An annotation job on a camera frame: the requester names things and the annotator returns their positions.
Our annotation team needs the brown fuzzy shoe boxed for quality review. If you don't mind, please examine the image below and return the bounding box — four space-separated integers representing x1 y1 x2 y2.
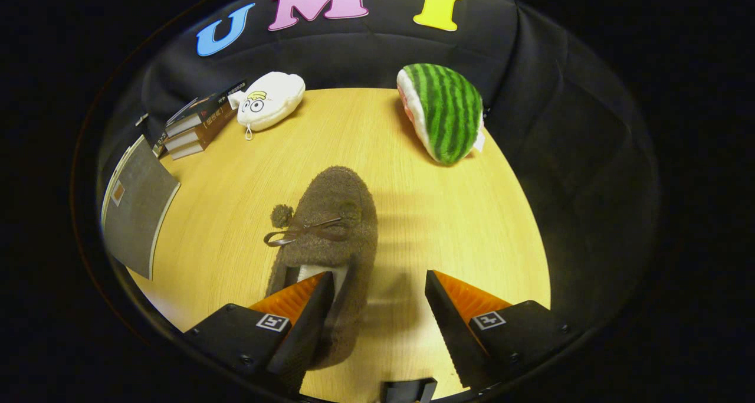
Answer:
264 166 379 371

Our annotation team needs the white plush face toy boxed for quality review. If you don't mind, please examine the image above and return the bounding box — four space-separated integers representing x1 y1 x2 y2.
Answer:
229 71 307 140

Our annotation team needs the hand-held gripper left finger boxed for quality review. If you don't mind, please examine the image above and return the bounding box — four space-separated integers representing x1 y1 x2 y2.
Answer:
184 271 336 392

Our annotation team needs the grey fabric storage box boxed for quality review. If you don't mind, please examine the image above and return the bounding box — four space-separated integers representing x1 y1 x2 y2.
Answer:
100 135 182 281

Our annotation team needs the dark cover book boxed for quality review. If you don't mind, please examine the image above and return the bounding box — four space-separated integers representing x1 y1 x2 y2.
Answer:
165 81 248 137

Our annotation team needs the brown hardcover book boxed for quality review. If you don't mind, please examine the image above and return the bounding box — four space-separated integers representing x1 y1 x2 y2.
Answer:
169 137 207 160
164 103 238 152

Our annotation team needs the watermelon slice plush toy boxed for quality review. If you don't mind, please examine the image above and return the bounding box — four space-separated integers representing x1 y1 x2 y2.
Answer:
396 63 486 166

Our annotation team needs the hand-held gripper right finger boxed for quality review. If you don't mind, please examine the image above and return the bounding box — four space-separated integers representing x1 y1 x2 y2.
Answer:
425 270 573 389

